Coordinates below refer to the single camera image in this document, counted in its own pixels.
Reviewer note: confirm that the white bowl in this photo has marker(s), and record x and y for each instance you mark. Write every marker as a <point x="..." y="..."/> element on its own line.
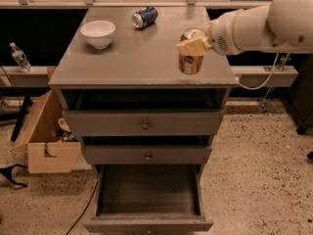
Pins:
<point x="98" y="34"/>

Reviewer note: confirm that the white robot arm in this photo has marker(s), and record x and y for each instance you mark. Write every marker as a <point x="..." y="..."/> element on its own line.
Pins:
<point x="283" y="26"/>

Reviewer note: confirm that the items in wooden box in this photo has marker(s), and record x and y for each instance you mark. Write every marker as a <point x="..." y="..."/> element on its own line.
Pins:
<point x="67" y="136"/>

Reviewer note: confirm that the orange soda can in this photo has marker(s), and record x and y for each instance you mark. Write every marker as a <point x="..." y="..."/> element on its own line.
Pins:
<point x="190" y="64"/>

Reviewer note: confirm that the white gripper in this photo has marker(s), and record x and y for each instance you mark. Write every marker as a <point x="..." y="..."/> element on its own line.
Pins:
<point x="221" y="38"/>

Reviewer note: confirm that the black clamp tool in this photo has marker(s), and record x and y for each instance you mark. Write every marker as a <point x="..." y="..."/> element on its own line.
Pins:
<point x="7" y="172"/>

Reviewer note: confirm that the wooden box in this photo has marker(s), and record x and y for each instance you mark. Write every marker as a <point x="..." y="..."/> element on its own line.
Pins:
<point x="41" y="135"/>

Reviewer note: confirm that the black pole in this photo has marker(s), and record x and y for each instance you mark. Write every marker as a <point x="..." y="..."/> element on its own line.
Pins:
<point x="26" y="102"/>

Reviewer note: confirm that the grey top drawer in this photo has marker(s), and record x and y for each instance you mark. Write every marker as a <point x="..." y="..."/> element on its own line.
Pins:
<point x="142" y="123"/>

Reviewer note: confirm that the grey open bottom drawer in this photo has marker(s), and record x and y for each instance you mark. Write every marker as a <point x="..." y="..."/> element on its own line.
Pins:
<point x="148" y="199"/>

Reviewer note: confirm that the grey middle drawer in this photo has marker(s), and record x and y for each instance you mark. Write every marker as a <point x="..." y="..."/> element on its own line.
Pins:
<point x="146" y="155"/>

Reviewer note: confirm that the blue soda can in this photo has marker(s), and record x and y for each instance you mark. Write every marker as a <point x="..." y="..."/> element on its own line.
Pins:
<point x="144" y="18"/>

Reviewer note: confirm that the grey drawer cabinet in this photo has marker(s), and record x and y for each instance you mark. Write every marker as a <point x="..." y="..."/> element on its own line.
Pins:
<point x="140" y="71"/>

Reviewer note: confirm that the clear water bottle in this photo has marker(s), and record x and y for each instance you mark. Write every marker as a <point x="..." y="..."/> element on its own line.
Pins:
<point x="20" y="57"/>

